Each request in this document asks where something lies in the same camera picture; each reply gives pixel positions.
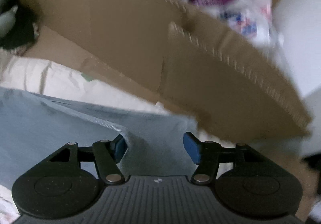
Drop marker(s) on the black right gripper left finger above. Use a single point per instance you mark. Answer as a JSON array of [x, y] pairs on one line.
[[107, 155]]

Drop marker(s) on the blue denim drawstring shorts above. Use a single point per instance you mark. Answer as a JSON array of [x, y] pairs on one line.
[[33, 126]]

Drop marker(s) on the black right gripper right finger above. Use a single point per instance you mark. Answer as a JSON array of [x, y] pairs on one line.
[[205, 155]]

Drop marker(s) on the black garment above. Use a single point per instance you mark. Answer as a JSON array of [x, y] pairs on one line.
[[25, 29]]

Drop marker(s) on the white patterned bed sheet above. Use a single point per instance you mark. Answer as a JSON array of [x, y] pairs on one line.
[[48, 78]]

